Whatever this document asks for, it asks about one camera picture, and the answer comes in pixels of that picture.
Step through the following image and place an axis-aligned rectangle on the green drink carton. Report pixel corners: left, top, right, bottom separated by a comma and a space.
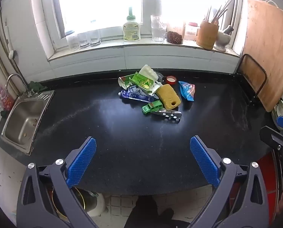
129, 72, 163, 96

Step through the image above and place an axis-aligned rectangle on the chrome faucet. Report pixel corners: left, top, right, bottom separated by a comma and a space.
5, 74, 36, 98

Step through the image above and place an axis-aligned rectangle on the white green-capped squeeze bottle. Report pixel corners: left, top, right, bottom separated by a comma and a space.
123, 7, 141, 42

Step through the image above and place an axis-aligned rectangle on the red-lidded clear jar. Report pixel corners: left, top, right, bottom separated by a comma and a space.
183, 22, 200, 41

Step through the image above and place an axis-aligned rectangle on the bamboo utensil holder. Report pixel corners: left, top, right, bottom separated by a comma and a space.
196, 20, 219, 50

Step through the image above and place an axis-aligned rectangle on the wooden cutting board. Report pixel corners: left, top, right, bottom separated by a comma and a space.
240, 0, 283, 112

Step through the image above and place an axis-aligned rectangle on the white bucket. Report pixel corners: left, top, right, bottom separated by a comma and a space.
85, 192, 106, 217

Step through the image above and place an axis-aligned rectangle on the black wire rack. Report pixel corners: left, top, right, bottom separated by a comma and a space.
235, 53, 268, 105

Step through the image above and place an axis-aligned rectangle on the jar of red spice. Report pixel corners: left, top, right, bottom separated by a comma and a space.
166, 22, 184, 45

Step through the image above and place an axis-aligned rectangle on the metal pot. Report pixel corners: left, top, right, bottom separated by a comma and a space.
47, 186, 86, 219

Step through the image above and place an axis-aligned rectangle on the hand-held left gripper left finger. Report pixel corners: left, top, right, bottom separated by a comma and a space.
16, 136, 97, 228

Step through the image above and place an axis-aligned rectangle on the green cloth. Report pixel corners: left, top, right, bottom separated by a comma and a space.
28, 81, 48, 93

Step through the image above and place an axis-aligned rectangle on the yellow sponge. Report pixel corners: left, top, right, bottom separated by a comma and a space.
155, 84, 182, 111

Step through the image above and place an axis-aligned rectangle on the stainless steel sink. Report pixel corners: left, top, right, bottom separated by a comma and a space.
0, 90, 55, 156

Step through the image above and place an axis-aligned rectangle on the white window frame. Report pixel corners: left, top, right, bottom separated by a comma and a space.
30, 0, 249, 61

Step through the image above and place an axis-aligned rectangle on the white stone mortar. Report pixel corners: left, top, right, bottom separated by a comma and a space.
214, 30, 233, 52

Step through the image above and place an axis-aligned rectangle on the green toy car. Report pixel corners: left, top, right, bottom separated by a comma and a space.
141, 100, 163, 116

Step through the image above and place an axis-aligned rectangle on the bundle of chopsticks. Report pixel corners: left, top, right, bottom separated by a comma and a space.
204, 0, 234, 25

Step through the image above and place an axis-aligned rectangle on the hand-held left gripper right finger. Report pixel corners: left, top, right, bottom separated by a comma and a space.
190, 135, 270, 228

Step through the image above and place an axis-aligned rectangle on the tall textured glass tumbler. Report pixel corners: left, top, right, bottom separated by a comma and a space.
150, 15, 168, 43

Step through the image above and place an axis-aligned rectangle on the red jar lid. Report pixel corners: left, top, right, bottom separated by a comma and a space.
164, 75, 178, 85

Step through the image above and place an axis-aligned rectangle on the red trash bin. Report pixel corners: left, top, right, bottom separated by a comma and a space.
228, 151, 283, 224

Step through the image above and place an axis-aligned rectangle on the blue snack packet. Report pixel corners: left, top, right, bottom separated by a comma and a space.
178, 81, 196, 102

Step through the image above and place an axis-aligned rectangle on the clear drinking glass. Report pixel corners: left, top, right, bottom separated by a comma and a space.
89, 29, 102, 47
66, 32, 80, 51
77, 32, 91, 49

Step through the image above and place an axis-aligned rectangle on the pink dish soap bottle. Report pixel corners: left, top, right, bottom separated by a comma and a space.
0, 80, 15, 111

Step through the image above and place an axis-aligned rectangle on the white plate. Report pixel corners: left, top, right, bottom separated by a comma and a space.
271, 99, 283, 124

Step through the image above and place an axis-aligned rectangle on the white wall pipe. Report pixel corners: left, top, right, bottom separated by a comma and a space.
0, 3, 15, 60

